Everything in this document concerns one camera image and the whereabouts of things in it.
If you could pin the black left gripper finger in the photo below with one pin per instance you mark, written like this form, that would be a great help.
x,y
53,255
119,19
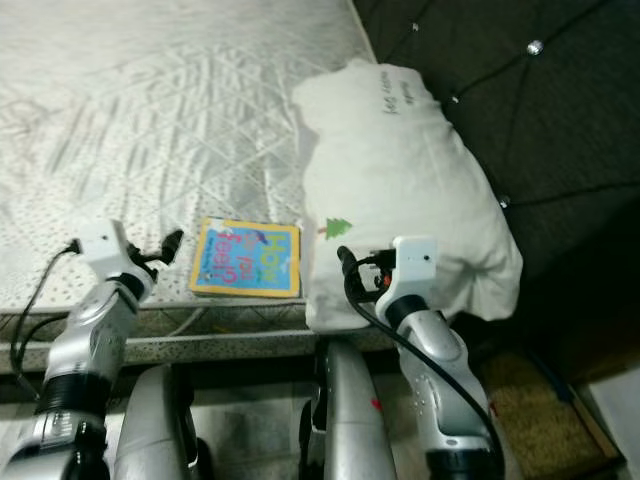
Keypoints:
x,y
172,244

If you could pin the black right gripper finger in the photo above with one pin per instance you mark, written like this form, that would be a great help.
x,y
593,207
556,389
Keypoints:
x,y
348,268

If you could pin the yellow and blue picture book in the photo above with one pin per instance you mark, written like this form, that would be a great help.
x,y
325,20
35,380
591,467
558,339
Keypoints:
x,y
245,258

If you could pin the white pillow with tree print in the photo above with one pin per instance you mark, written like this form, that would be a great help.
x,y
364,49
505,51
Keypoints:
x,y
400,190

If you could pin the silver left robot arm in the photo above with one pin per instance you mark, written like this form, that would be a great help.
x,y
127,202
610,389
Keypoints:
x,y
90,340

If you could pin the patterned lower mattress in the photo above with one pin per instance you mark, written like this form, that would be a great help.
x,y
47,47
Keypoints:
x,y
240,348

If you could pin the grey patterned quilted mattress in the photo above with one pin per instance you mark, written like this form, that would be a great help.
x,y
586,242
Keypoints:
x,y
140,120

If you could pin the silver left robot leg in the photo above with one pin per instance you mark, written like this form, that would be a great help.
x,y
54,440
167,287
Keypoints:
x,y
155,430

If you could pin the brown floor mat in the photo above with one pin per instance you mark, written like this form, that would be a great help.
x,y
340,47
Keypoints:
x,y
540,420

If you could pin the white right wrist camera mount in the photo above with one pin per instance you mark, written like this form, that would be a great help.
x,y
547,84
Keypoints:
x,y
415,262

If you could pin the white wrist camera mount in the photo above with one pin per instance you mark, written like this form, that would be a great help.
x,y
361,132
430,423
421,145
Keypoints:
x,y
415,262
105,243

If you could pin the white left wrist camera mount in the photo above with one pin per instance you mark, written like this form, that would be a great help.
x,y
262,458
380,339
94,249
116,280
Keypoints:
x,y
105,243

